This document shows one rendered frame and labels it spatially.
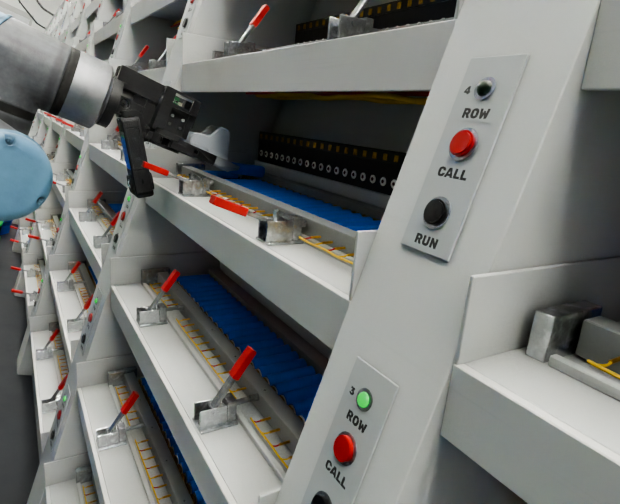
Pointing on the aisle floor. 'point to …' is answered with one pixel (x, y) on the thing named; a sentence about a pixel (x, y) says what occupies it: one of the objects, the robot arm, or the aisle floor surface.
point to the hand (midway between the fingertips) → (227, 168)
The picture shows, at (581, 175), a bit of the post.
